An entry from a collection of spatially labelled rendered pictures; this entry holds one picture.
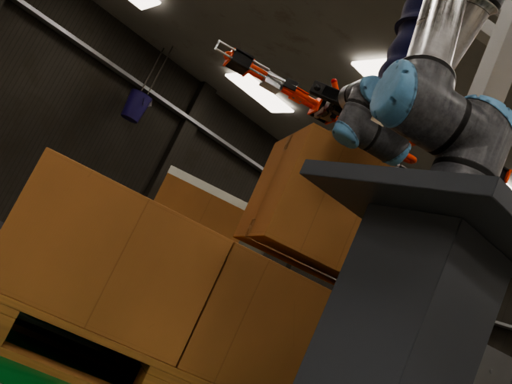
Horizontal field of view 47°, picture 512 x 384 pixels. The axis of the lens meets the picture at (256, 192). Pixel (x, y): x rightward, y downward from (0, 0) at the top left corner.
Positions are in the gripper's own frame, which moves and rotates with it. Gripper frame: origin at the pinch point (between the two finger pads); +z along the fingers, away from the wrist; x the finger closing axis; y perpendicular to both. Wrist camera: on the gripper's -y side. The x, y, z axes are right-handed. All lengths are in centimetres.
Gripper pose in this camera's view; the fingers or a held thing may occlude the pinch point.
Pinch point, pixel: (318, 106)
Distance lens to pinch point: 213.5
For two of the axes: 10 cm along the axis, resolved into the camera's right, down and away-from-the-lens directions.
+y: 8.5, 4.5, 2.7
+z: -3.3, 0.4, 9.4
